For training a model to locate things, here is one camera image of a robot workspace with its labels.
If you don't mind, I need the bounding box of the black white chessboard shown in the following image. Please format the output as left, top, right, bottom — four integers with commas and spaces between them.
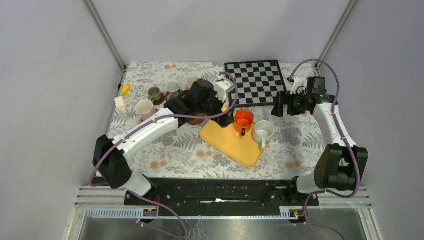
224, 60, 287, 108

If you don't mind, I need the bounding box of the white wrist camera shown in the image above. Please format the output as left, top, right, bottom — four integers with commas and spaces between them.
213, 75, 235, 103
287, 75, 307, 94

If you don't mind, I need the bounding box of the blue grey mug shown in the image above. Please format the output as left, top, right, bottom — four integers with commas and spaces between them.
166, 81, 181, 101

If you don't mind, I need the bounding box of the yellow block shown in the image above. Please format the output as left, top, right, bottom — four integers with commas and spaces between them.
121, 85, 131, 96

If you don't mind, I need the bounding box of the white mug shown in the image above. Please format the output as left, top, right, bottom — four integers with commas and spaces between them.
253, 120, 275, 150

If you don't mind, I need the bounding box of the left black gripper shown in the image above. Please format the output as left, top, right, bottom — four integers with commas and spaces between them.
196, 88, 235, 127

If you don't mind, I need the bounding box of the small dark brown coaster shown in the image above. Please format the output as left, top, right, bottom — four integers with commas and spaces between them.
152, 92, 165, 106

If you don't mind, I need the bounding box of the yellow plastic tray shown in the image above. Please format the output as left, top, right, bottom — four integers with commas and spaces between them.
199, 120, 273, 168

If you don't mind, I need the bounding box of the floral tablecloth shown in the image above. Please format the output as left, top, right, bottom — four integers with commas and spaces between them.
107, 62, 325, 180

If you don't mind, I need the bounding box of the purple cable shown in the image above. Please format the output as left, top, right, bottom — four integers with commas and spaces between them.
88, 71, 239, 240
286, 59, 361, 240

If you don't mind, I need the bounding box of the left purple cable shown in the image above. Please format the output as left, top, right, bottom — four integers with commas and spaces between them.
88, 71, 239, 240

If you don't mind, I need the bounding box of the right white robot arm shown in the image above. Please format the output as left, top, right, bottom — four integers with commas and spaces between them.
271, 76, 369, 206

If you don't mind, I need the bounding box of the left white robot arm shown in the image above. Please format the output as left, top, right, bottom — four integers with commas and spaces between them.
89, 78, 237, 206

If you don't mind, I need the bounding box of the pink mug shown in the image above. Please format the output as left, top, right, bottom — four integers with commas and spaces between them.
135, 99, 157, 124

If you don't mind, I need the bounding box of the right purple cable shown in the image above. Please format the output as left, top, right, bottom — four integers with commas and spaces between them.
286, 59, 361, 240

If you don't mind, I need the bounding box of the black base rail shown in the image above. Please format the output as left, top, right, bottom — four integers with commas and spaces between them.
124, 177, 319, 217

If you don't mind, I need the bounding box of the small grey cup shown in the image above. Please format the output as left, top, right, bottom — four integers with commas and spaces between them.
147, 86, 162, 102

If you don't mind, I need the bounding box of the cream white block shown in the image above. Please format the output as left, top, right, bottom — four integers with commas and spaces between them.
114, 96, 126, 110

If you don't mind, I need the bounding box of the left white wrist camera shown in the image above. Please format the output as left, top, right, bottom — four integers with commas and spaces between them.
213, 75, 235, 103

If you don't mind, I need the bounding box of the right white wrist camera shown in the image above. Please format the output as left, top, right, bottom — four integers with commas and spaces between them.
287, 75, 307, 94

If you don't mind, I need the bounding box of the green mug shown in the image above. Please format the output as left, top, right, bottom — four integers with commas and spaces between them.
185, 76, 199, 91

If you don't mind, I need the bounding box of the orange enamel mug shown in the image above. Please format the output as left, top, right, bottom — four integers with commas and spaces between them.
234, 109, 254, 137

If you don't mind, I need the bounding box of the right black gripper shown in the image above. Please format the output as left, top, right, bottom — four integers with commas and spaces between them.
271, 90, 310, 118

